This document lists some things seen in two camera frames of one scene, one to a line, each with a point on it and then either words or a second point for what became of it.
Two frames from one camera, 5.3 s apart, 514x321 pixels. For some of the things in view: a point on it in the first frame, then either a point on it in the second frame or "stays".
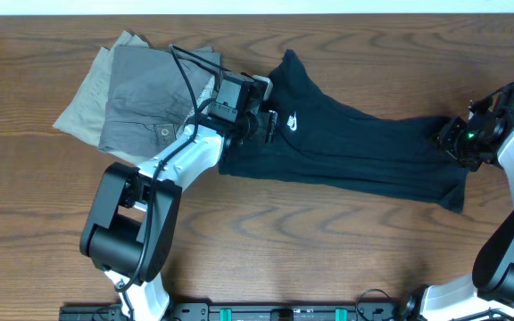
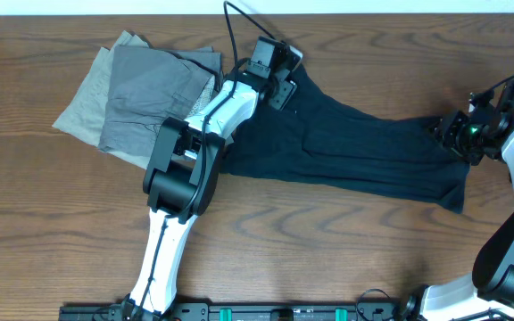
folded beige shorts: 82,115 stays
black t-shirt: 322,135 stays
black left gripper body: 260,127 to 279,94
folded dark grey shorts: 152,91 stays
